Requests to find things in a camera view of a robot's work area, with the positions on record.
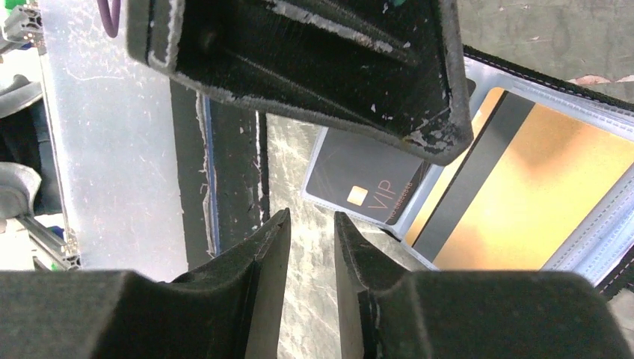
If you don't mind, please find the black leather card holder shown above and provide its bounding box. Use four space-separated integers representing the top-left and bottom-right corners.
302 47 633 298

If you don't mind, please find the aluminium frame rail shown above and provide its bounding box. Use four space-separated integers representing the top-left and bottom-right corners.
1 1 81 271

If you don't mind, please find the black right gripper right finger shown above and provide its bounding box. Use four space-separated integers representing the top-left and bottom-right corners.
334 212 632 358

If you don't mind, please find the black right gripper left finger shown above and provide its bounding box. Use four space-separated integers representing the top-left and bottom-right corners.
1 209 292 358

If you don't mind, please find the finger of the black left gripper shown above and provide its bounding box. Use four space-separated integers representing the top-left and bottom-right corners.
126 0 473 165

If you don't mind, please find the black VIP card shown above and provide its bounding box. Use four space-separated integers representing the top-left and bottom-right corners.
305 129 431 226

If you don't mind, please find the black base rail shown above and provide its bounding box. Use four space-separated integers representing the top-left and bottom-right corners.
170 82 271 269

